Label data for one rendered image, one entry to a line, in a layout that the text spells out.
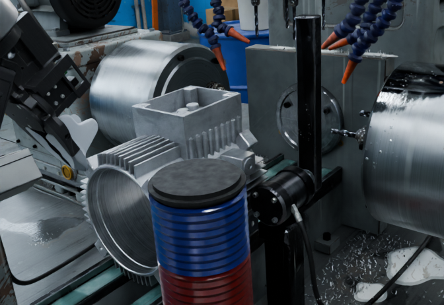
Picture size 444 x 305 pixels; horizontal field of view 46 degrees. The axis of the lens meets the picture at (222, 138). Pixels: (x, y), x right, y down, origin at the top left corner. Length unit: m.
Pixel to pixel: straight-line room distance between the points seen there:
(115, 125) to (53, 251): 0.28
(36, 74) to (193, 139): 0.21
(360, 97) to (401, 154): 0.27
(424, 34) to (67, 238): 0.80
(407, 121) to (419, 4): 0.36
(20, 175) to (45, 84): 0.22
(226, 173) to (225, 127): 0.42
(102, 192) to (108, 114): 0.34
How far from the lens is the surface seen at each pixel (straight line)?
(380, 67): 0.95
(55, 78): 0.64
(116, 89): 1.06
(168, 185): 0.31
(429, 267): 1.00
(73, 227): 1.19
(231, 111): 0.75
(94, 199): 0.77
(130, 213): 0.81
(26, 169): 0.82
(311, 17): 0.72
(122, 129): 1.07
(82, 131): 0.69
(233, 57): 2.89
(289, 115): 1.06
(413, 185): 0.73
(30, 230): 1.21
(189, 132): 0.68
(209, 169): 0.33
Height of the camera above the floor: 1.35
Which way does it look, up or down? 20 degrees down
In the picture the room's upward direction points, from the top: 4 degrees counter-clockwise
